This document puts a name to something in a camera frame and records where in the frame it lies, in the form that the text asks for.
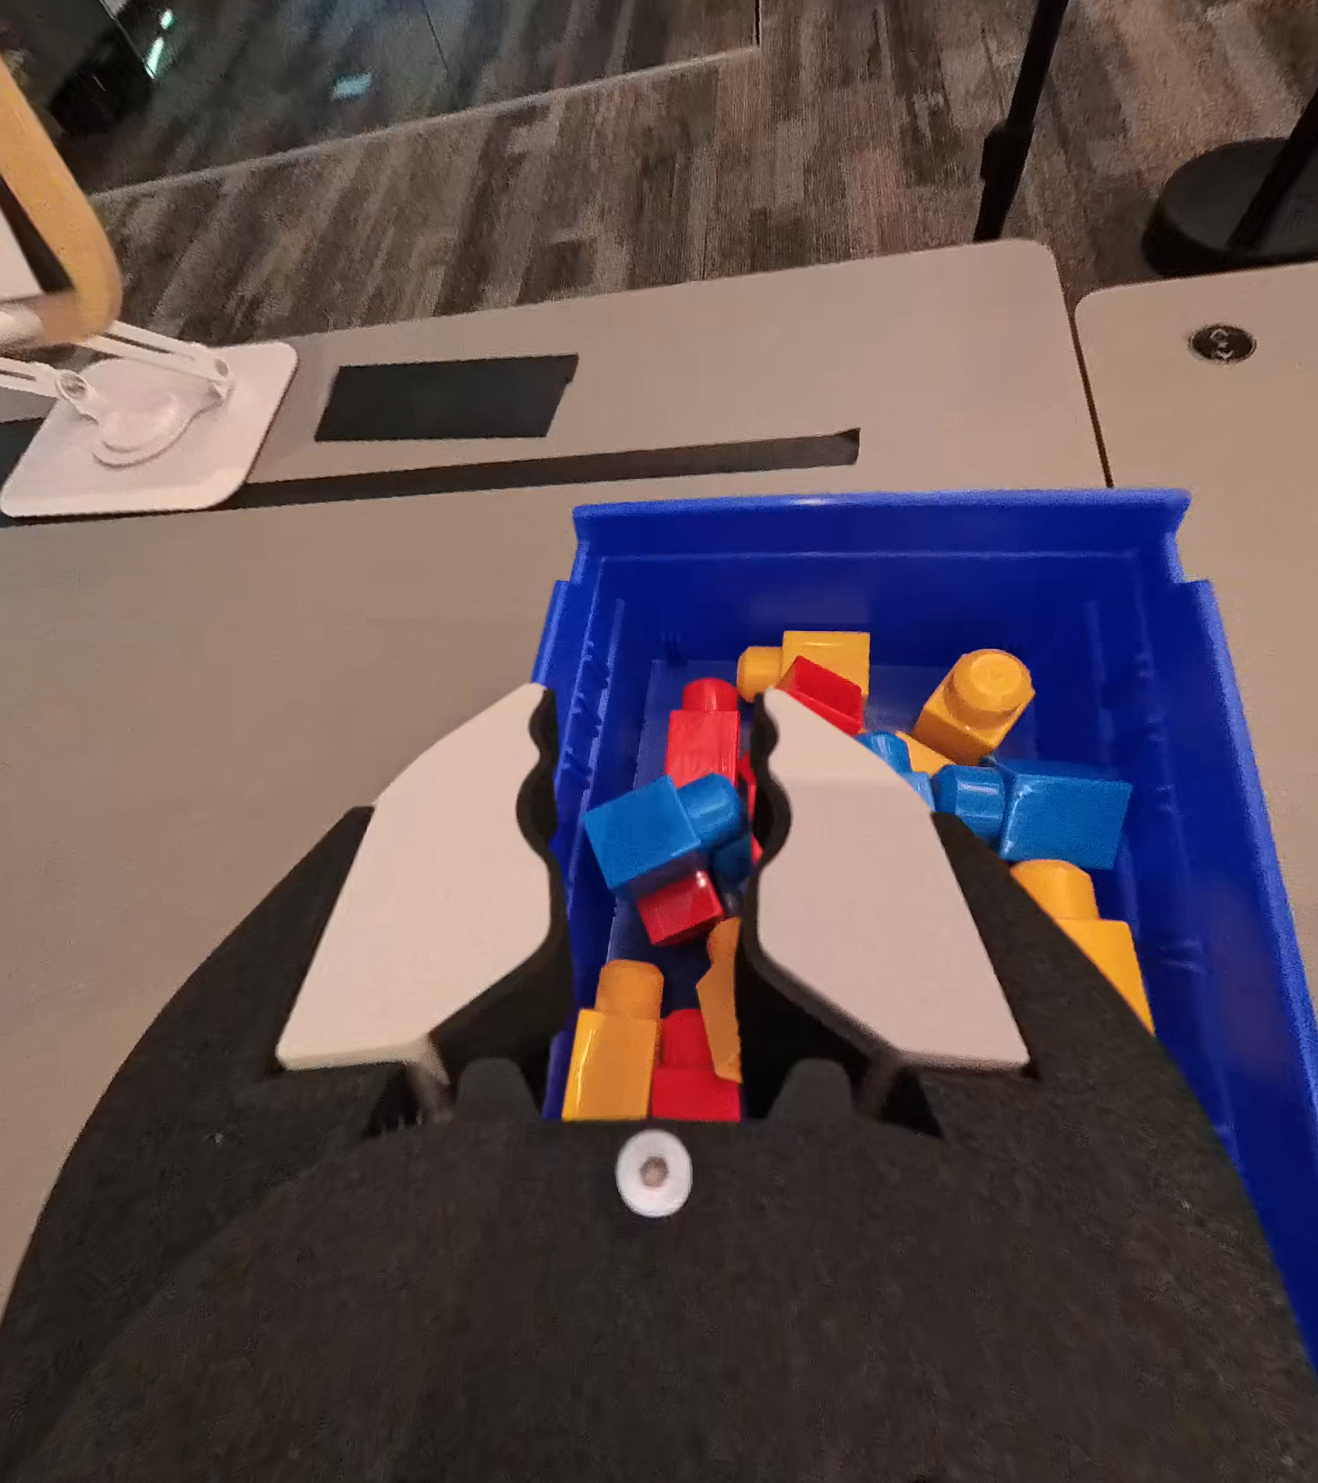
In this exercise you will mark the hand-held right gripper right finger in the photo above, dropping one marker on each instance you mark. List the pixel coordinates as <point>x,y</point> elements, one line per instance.
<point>868,926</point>

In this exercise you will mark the instruction sheet stand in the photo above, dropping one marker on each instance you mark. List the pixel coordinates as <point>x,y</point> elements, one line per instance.
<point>80,267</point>

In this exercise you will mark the round black table grommet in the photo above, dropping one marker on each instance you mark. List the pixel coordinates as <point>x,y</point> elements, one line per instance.
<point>1221,343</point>

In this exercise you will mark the pile of colourful blocks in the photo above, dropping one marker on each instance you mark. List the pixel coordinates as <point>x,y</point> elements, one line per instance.
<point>971,707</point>

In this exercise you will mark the thin black pole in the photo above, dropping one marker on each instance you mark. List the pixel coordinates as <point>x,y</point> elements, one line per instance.
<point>1017,115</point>

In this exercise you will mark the white sign stand base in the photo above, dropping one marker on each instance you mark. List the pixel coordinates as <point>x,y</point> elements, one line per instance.
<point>149,452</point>

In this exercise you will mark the dark framed floor sign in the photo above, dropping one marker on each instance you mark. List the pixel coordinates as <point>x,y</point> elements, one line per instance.
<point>1262,209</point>

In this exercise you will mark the blue toy block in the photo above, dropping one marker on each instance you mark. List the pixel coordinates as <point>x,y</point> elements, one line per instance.
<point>647,834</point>

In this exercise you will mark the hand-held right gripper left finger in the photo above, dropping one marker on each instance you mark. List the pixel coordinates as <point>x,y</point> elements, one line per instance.
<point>438,916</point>

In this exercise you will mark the blue plastic bin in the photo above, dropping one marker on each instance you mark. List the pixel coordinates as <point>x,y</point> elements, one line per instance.
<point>1214,810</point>

